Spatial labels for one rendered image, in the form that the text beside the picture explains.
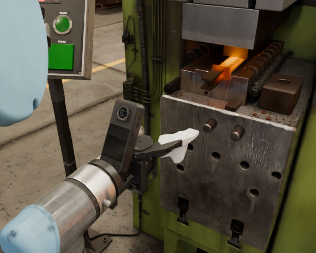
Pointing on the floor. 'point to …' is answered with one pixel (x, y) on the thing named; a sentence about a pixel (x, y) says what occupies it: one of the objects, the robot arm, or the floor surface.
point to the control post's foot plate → (98, 247)
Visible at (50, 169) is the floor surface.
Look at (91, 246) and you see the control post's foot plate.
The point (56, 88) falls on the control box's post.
